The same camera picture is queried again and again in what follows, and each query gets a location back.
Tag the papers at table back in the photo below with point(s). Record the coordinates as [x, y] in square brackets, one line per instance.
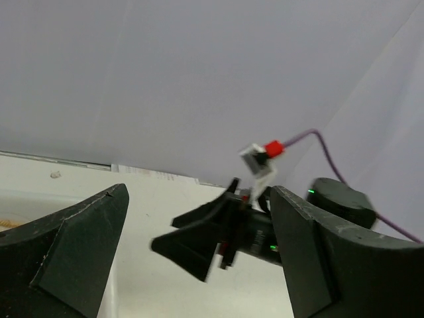
[122, 169]

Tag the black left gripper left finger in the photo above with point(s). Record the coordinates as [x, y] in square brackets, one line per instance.
[59, 265]

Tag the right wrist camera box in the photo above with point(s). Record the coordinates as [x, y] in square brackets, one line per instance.
[259, 161]

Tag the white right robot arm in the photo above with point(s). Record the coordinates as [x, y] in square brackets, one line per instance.
[329, 195]

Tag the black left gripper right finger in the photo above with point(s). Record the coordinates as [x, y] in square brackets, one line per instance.
[334, 268]

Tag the white plastic bin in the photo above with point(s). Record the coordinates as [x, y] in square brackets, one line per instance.
[23, 207]

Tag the woven bamboo triangular tray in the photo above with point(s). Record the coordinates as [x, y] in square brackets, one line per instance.
[8, 224]

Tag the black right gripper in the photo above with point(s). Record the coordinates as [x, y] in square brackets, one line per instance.
[242, 229]

